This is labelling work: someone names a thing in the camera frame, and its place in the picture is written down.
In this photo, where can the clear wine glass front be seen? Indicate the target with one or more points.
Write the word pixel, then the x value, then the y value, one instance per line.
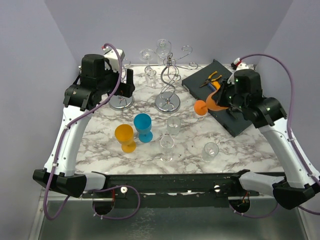
pixel 167 144

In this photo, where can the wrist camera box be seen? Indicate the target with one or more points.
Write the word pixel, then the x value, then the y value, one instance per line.
pixel 111 55
pixel 238 64

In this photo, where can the yellow utility knife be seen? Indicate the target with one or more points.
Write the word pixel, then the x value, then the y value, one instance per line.
pixel 216 85

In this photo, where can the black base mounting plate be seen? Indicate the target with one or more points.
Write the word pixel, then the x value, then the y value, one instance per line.
pixel 171 190

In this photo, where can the aluminium rail frame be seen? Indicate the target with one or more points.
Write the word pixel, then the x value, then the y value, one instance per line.
pixel 147 153

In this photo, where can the dark flat equipment box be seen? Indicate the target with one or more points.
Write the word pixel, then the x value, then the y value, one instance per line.
pixel 232 121

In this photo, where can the tall chrome glass rack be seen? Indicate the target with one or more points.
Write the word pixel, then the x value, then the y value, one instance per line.
pixel 167 101

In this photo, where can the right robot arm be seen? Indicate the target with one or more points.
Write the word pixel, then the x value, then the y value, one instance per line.
pixel 301 180

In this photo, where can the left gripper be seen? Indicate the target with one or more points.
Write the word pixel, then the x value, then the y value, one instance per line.
pixel 126 89

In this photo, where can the blue red screwdriver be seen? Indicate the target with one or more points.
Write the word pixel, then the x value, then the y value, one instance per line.
pixel 212 87

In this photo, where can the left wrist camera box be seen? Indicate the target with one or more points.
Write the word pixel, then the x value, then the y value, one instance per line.
pixel 111 55

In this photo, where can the yellow plastic goblet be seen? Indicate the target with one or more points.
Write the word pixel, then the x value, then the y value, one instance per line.
pixel 124 134

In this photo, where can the clear wine glass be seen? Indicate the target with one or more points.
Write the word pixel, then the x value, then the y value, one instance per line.
pixel 209 152
pixel 167 144
pixel 173 126
pixel 163 49

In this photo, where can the blue plastic goblet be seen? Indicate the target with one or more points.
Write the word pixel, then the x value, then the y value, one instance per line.
pixel 143 125

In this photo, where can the small chrome glass rack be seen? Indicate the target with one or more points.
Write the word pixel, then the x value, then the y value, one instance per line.
pixel 119 102

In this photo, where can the yellow handled pliers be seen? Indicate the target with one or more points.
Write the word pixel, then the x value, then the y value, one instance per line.
pixel 211 79

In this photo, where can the orange plastic goblet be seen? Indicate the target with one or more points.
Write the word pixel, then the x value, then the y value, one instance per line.
pixel 202 107

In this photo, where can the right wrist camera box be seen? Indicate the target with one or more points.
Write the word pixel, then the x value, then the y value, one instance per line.
pixel 238 64

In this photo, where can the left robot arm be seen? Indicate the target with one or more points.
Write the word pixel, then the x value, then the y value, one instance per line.
pixel 98 76

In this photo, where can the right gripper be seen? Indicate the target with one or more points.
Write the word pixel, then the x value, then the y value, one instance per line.
pixel 219 97

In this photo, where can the tall clear flute glass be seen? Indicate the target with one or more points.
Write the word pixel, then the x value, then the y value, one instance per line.
pixel 147 55

